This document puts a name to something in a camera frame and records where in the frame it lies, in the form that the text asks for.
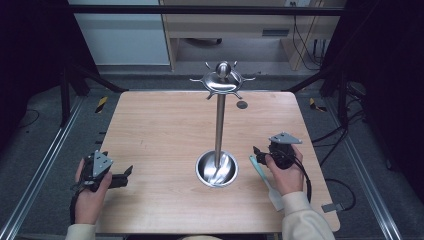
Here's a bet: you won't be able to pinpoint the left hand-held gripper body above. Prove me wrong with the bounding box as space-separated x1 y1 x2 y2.
80 149 116 193

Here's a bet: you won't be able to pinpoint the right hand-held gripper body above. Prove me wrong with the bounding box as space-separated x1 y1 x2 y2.
267 131 304 170

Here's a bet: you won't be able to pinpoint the teal and white spatula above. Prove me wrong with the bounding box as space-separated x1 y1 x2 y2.
248 154 285 212

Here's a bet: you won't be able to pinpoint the steel utensil rack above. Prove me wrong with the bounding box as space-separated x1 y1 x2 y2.
189 60 257 189

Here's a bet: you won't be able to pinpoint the person's right hand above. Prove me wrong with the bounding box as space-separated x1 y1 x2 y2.
264 144 305 197

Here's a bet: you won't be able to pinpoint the person's left hand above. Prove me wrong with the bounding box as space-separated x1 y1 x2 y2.
74 158 114 225

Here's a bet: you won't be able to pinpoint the yellow black tape strip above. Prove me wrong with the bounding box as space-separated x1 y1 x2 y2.
95 96 109 114
308 97 328 113

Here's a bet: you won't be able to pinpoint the grey metal clip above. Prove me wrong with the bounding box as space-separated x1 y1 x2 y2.
321 202 345 214

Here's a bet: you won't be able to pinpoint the black metal stand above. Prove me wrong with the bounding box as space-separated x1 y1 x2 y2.
285 64 350 128
59 62 130 128

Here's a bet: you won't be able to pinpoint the black curtain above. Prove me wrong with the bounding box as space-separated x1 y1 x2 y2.
0 0 101 148
324 0 424 194

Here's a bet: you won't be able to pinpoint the white cabinet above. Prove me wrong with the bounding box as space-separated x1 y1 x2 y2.
67 0 171 66

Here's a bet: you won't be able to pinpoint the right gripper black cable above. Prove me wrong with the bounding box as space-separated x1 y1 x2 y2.
289 152 313 204

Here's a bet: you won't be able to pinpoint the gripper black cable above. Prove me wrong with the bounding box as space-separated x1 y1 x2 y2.
289 152 313 204
68 184 83 225

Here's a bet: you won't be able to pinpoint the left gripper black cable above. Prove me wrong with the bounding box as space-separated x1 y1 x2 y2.
68 184 83 225

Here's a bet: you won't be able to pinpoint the bundle of black floor cables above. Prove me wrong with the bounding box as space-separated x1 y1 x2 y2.
311 81 368 168

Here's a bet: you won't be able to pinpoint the aluminium floor rail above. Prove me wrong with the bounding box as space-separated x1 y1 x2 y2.
323 96 405 240
0 95 85 240

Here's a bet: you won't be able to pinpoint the black floor cable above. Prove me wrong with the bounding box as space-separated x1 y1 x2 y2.
324 177 357 212

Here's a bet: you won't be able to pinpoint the black hanging cables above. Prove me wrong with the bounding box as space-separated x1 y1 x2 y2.
291 1 328 71

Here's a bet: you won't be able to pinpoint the black horizontal frame bar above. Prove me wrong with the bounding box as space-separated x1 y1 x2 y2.
66 4 346 17

